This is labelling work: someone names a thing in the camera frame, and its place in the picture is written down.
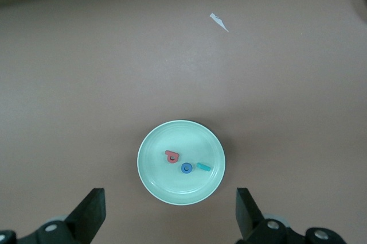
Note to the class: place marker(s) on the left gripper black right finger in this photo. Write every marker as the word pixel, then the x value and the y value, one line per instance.
pixel 252 221

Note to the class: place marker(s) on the blue letter o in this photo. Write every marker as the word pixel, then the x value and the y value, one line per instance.
pixel 183 168

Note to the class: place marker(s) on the green round plate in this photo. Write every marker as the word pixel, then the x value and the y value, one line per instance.
pixel 177 186

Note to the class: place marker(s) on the white paper scrap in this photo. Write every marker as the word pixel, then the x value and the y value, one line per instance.
pixel 219 22

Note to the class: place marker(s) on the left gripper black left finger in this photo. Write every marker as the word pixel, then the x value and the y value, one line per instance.
pixel 86 218

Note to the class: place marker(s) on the teal letter j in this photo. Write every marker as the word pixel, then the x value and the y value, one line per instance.
pixel 203 166

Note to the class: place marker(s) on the brown table cover sheet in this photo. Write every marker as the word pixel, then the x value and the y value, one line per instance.
pixel 86 83

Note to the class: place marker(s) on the pink letter p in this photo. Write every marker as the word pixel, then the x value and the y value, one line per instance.
pixel 169 153

